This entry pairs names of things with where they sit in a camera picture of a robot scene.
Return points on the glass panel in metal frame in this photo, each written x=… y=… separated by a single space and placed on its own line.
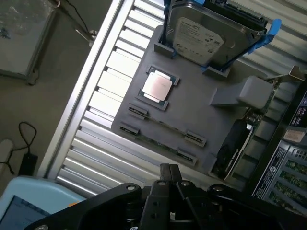
x=21 y=36

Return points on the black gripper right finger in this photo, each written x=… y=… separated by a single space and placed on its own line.
x=192 y=210

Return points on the green RAM stick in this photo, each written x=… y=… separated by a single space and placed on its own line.
x=158 y=145

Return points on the blue plastic disk caddy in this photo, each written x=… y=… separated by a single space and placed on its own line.
x=273 y=31

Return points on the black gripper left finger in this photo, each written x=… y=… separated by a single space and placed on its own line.
x=153 y=210

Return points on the black graphics card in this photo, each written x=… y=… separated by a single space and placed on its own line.
x=230 y=148

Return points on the silver labelled hard disk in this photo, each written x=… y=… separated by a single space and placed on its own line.
x=199 y=38

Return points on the grey plastic parts rack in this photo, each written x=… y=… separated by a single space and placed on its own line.
x=192 y=95

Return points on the boxes of green circuit boards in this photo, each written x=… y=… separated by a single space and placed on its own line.
x=275 y=167

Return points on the light blue teach pendant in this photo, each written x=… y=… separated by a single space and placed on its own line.
x=24 y=191

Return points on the black power adapter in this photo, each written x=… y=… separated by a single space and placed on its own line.
x=28 y=164

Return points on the silver metal stand leg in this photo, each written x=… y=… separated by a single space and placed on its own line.
x=82 y=33

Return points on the silver CPU on green board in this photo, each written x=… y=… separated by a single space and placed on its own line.
x=157 y=86

